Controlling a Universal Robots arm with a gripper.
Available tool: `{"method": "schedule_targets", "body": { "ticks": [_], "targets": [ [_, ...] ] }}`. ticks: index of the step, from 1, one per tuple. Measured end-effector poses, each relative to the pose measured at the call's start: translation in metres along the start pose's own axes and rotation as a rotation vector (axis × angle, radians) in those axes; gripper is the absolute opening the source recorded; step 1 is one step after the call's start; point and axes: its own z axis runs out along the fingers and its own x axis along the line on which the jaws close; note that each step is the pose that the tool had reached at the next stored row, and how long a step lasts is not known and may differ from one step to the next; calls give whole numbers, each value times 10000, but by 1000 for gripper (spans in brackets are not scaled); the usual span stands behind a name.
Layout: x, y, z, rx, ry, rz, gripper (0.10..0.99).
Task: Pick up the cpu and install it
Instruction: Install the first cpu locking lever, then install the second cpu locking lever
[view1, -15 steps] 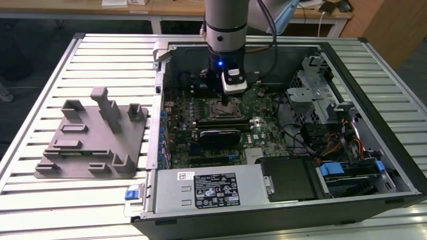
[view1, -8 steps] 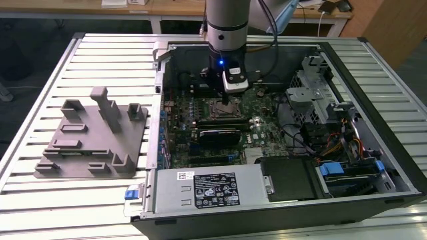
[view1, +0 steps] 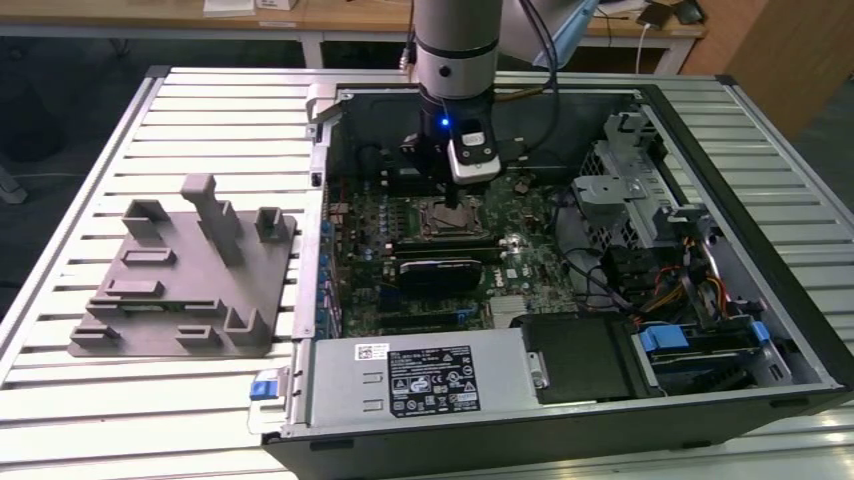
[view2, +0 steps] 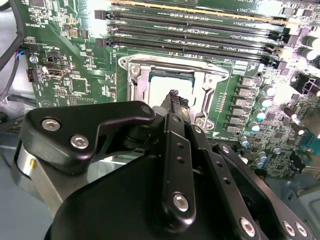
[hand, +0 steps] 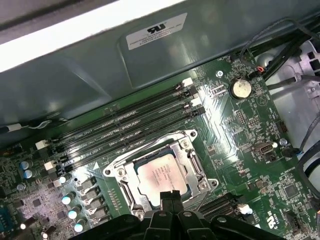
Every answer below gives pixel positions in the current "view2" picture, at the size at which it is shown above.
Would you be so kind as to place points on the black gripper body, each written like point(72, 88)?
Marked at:
point(112, 207)

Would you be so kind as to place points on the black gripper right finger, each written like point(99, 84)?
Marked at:
point(221, 172)

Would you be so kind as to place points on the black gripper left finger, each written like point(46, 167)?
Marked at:
point(75, 120)

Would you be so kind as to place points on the silver CPU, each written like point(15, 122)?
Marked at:
point(160, 90)

